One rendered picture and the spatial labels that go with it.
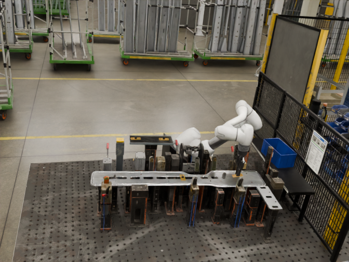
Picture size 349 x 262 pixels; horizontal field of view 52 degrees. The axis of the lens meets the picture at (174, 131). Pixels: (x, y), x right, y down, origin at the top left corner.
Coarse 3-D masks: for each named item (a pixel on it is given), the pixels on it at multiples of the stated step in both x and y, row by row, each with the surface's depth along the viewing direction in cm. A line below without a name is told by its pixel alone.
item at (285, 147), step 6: (270, 138) 325; (276, 138) 327; (264, 144) 321; (270, 144) 328; (276, 144) 330; (282, 144) 322; (264, 150) 322; (276, 150) 331; (282, 150) 322; (288, 150) 313; (276, 156) 303; (282, 156) 298; (288, 156) 300; (294, 156) 302; (276, 162) 304; (282, 162) 301; (288, 162) 303
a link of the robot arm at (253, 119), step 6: (252, 114) 319; (246, 120) 321; (252, 120) 320; (258, 120) 322; (234, 126) 332; (240, 126) 328; (258, 126) 323; (216, 138) 342; (204, 144) 346; (210, 144) 344; (216, 144) 342; (222, 144) 344; (210, 150) 345
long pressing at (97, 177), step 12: (96, 180) 266; (120, 180) 269; (132, 180) 271; (144, 180) 272; (156, 180) 274; (168, 180) 275; (180, 180) 277; (204, 180) 280; (216, 180) 282; (228, 180) 283; (252, 180) 287
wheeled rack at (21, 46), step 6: (30, 18) 919; (30, 24) 925; (30, 30) 928; (18, 42) 902; (24, 42) 908; (30, 42) 859; (0, 48) 847; (6, 48) 852; (18, 48) 861; (24, 48) 866; (30, 48) 864; (30, 54) 884
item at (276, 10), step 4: (276, 0) 859; (280, 0) 852; (276, 4) 859; (280, 4) 857; (276, 8) 860; (280, 8) 862; (272, 12) 874; (276, 12) 864; (280, 12) 866; (268, 20) 880; (268, 24) 881; (268, 32) 894; (264, 52) 915; (256, 72) 935
